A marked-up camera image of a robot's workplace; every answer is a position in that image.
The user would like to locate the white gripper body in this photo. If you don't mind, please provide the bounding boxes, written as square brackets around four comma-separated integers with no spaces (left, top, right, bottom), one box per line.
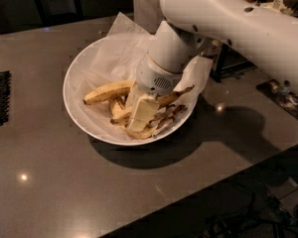
[136,54,183,95]

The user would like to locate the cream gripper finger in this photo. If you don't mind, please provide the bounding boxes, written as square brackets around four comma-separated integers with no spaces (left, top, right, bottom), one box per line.
[126,83,159,132]

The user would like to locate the yellow banana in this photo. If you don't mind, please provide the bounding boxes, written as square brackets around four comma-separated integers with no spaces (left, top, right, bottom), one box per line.
[108,85,194,125]
[83,80,134,105]

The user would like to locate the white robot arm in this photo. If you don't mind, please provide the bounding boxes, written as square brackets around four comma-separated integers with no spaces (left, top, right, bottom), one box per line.
[127,0,298,131]

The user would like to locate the bottom spotted banana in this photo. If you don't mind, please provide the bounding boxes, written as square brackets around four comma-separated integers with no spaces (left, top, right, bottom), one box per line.
[123,117,175,140]

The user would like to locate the small spotted banana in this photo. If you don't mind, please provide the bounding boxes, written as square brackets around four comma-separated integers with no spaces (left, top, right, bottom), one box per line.
[150,104,188,123]

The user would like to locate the white bowl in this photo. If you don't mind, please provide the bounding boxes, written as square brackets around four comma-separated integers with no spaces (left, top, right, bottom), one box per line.
[63,37,199,147]

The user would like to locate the white paper liner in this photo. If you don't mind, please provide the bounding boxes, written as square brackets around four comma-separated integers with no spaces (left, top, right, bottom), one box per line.
[74,12,214,137]

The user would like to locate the black chair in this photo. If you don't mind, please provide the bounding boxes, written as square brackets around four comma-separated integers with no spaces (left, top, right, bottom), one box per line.
[34,0,83,27]

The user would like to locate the black wire condiment rack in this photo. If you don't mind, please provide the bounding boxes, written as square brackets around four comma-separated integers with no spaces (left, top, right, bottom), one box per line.
[210,44,256,83]

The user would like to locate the floor cables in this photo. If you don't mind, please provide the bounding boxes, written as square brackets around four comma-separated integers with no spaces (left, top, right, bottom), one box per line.
[195,181,298,238]

